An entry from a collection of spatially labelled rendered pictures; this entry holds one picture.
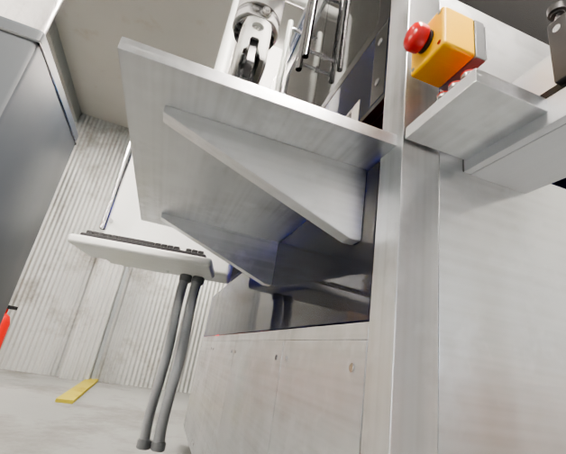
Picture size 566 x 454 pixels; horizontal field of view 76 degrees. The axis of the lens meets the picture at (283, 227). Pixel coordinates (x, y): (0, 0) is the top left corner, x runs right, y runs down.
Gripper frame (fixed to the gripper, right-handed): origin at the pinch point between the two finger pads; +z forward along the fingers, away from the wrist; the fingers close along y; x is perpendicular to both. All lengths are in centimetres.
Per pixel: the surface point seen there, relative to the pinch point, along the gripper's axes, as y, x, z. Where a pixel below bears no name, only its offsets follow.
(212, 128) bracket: -2.5, 2.9, 7.8
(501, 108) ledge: -24.0, -29.6, 6.2
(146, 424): 97, -1, 67
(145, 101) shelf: -1.7, 13.2, 6.3
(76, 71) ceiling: 348, 167, -233
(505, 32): -13, -45, -26
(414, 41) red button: -18.7, -20.6, -5.5
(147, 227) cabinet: 91, 17, -1
